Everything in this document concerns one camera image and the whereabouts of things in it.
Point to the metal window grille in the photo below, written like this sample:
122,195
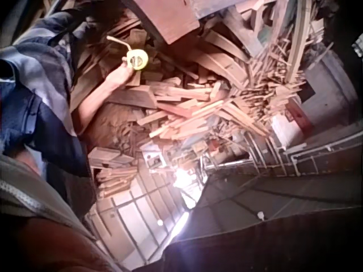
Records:
133,221

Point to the heap of wood offcuts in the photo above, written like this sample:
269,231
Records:
198,93

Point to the person's right fingers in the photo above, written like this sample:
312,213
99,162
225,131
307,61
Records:
124,60

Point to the person's right hand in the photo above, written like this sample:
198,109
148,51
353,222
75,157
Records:
122,74

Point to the large reddish wooden board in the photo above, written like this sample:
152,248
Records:
167,18

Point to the white light bulb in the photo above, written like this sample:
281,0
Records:
260,216

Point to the stack of wooden slats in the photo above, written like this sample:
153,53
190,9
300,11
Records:
113,174

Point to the curved wooden frame piece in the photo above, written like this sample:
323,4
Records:
299,37

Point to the red and white box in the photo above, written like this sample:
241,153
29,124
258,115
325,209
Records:
292,119

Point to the yellow tape measure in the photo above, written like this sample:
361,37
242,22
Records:
136,58

